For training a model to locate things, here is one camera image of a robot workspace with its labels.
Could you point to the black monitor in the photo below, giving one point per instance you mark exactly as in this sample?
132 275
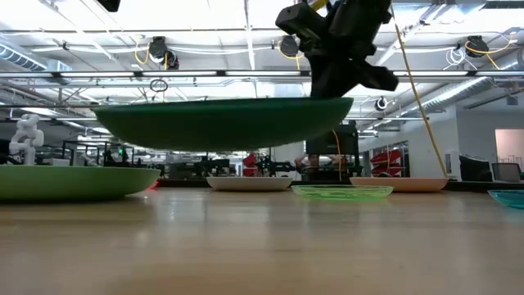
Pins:
325 143

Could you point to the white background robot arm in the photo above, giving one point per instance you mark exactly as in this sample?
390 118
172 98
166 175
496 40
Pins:
26 137

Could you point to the transparent green plastic plate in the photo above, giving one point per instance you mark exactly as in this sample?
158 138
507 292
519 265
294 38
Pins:
341 192

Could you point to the dark green plastic plate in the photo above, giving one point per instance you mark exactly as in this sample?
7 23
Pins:
223 125

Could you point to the transparent teal plastic plate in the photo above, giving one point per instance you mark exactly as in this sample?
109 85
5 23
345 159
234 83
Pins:
509 198

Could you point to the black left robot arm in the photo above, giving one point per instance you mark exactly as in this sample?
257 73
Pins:
109 4

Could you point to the peach plastic plate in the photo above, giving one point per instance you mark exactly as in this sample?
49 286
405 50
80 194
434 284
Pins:
403 184

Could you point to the red machine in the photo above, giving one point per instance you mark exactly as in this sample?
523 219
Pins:
250 164

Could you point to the silver ventilation duct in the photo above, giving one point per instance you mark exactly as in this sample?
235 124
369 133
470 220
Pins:
20 57

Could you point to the transparent red plastic plate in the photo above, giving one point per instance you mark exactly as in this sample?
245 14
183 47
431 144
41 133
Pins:
154 186

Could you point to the black office chair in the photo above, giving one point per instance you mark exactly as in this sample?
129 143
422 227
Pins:
475 169

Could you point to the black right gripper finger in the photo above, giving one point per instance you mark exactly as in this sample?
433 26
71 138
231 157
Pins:
344 78
321 78

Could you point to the light green plastic plate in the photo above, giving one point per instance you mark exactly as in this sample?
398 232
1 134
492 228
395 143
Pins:
69 182

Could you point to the black background robot arm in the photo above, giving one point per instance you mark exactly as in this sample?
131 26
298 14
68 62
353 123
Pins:
276 167

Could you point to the white plastic plate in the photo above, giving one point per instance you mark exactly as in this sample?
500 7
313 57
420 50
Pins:
249 183

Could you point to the ceiling light bar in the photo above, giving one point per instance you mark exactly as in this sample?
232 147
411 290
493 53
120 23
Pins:
430 73
179 73
499 73
262 73
97 74

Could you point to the person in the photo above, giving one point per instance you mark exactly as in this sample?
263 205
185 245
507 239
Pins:
313 160

